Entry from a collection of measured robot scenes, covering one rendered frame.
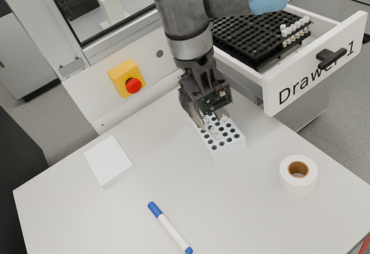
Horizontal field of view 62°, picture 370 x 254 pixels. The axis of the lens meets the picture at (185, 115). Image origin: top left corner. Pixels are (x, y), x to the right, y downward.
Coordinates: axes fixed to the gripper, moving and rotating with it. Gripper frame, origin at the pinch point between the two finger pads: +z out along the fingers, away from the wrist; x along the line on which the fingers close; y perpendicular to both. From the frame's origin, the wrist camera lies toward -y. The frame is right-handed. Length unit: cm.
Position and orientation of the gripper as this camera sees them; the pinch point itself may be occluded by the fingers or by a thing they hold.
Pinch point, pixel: (208, 118)
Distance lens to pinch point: 68.7
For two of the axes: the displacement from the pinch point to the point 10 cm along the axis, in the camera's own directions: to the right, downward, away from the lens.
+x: 8.9, -4.4, 1.2
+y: 3.9, 6.0, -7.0
